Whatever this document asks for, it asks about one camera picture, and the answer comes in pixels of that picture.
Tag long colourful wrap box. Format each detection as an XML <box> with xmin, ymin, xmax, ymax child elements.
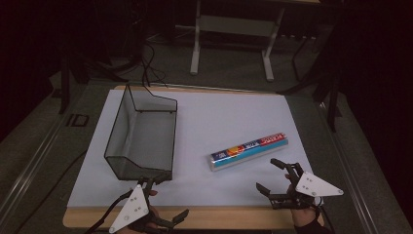
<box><xmin>208</xmin><ymin>132</ymin><xmax>289</xmax><ymax>173</ymax></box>

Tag white table sheet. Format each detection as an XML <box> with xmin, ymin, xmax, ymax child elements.
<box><xmin>66</xmin><ymin>89</ymin><xmax>320</xmax><ymax>209</ymax></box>

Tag black hanging cables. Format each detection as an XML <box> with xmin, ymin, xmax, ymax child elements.
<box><xmin>139</xmin><ymin>42</ymin><xmax>169</xmax><ymax>90</ymax></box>

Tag black floor cable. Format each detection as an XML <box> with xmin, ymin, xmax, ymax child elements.
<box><xmin>13</xmin><ymin>149</ymin><xmax>88</xmax><ymax>234</ymax></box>

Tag black wire mesh basket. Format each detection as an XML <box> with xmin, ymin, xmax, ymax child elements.
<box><xmin>103</xmin><ymin>83</ymin><xmax>178</xmax><ymax>181</ymax></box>

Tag black tripod stand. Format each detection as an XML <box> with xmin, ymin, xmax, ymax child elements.
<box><xmin>277</xmin><ymin>19</ymin><xmax>343</xmax><ymax>133</ymax></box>

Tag black rectangular floor frame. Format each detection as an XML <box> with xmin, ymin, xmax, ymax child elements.
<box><xmin>65</xmin><ymin>113</ymin><xmax>91</xmax><ymax>128</ymax></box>

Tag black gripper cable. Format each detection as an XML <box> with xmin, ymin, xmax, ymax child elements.
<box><xmin>85</xmin><ymin>189</ymin><xmax>134</xmax><ymax>234</ymax></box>

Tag metal floor rail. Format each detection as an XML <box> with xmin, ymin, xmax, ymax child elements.
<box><xmin>316</xmin><ymin>100</ymin><xmax>380</xmax><ymax>234</ymax></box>
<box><xmin>0</xmin><ymin>110</ymin><xmax>76</xmax><ymax>223</ymax></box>

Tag person's left hand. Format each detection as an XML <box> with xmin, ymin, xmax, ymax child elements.
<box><xmin>116</xmin><ymin>189</ymin><xmax>164</xmax><ymax>234</ymax></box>

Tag person's right hand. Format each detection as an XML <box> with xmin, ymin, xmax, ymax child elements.
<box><xmin>284</xmin><ymin>174</ymin><xmax>321</xmax><ymax>228</ymax></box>

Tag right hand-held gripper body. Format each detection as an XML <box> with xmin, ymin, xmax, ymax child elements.
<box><xmin>287</xmin><ymin>163</ymin><xmax>345</xmax><ymax>211</ymax></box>

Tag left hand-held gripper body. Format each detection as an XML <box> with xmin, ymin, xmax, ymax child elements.
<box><xmin>108</xmin><ymin>181</ymin><xmax>158</xmax><ymax>234</ymax></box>

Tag white metal stand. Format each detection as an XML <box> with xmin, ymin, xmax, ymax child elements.
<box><xmin>189</xmin><ymin>0</ymin><xmax>286</xmax><ymax>82</ymax></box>

